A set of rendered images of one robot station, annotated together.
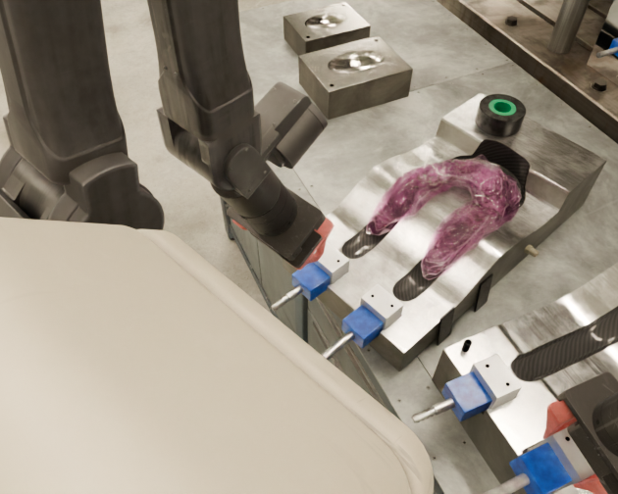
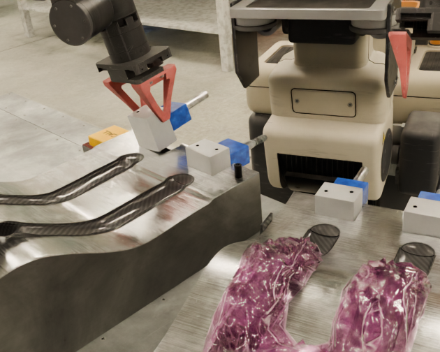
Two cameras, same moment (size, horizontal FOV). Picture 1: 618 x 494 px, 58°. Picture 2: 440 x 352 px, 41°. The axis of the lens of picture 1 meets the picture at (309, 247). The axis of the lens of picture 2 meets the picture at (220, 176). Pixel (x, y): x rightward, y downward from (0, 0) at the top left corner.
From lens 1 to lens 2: 1.13 m
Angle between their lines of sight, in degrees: 100
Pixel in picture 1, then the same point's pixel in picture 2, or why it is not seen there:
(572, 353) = (132, 210)
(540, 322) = (165, 217)
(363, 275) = (381, 231)
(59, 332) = not seen: outside the picture
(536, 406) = (170, 165)
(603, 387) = (140, 59)
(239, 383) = not seen: outside the picture
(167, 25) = not seen: outside the picture
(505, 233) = (218, 283)
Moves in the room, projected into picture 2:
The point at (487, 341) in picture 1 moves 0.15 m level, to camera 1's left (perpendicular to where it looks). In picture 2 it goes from (219, 186) to (325, 159)
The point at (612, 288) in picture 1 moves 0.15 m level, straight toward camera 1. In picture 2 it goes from (79, 243) to (148, 178)
